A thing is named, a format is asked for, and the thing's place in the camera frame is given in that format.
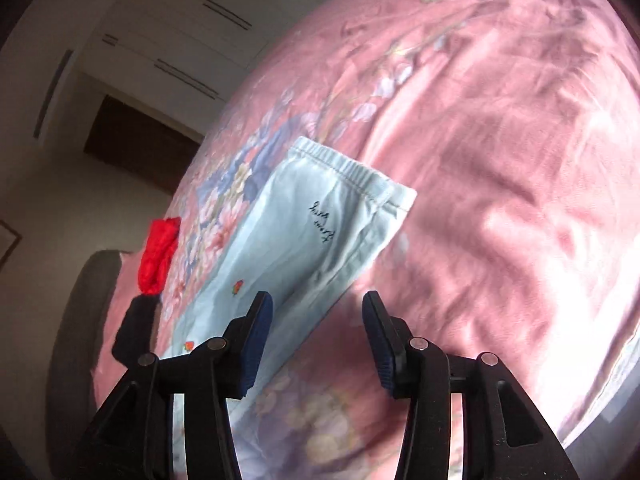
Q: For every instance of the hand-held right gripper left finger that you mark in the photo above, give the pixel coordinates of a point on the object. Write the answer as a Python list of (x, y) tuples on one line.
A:
[(257, 340)]

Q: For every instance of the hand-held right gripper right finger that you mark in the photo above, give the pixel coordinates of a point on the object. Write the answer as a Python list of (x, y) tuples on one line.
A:
[(377, 342)]

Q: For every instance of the light blue pants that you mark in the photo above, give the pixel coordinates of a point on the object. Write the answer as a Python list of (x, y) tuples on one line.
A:
[(295, 240)]

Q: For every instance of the black folded garment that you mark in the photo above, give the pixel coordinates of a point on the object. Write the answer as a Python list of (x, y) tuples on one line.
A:
[(132, 330)]

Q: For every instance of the red folded garment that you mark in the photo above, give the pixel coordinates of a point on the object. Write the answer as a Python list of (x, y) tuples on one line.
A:
[(157, 255)]

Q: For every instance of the grey upholstered headboard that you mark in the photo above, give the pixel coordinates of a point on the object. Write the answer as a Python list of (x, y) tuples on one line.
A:
[(75, 335)]

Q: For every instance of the pink floral bed quilt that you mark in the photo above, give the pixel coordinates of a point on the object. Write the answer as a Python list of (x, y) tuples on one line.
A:
[(500, 160)]

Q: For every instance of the dark brown door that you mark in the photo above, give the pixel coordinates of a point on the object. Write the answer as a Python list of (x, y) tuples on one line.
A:
[(135, 145)]

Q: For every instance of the white wardrobe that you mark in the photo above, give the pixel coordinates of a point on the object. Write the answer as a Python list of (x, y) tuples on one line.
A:
[(175, 25)]

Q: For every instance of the framed wall picture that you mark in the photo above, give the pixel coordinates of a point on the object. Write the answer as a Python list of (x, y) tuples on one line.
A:
[(6, 242)]

